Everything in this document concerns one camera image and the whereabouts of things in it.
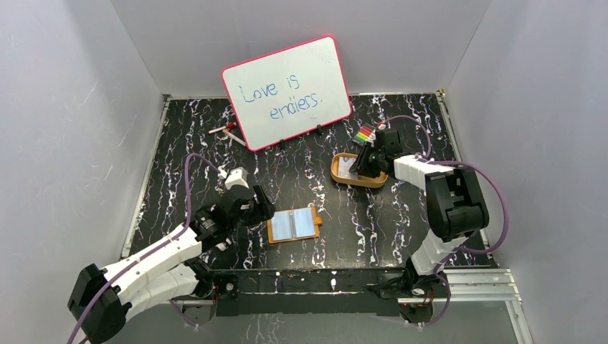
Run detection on white marker brown tip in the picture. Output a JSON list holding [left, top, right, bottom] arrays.
[[222, 130, 247, 147]]

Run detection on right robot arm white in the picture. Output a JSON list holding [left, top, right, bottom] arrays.
[[349, 129, 489, 297]]

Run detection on pink framed whiteboard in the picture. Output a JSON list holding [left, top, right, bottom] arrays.
[[222, 35, 352, 152]]

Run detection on orange leather card holder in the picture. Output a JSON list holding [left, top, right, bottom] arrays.
[[267, 206, 323, 244]]

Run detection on credit card in tray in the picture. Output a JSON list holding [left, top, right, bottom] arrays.
[[337, 156, 358, 179]]

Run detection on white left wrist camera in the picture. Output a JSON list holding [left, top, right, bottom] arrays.
[[219, 167, 249, 190]]

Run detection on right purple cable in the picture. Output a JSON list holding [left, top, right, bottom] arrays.
[[377, 115, 510, 256]]

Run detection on orange oval tray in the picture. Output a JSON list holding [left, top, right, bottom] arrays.
[[331, 153, 389, 188]]

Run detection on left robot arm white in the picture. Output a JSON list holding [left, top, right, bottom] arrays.
[[67, 185, 275, 343]]

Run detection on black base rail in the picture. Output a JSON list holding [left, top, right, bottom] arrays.
[[166, 268, 452, 319]]

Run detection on white marker red cap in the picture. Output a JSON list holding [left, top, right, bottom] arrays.
[[208, 122, 237, 135]]

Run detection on pack of coloured markers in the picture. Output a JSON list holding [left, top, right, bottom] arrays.
[[351, 123, 377, 145]]

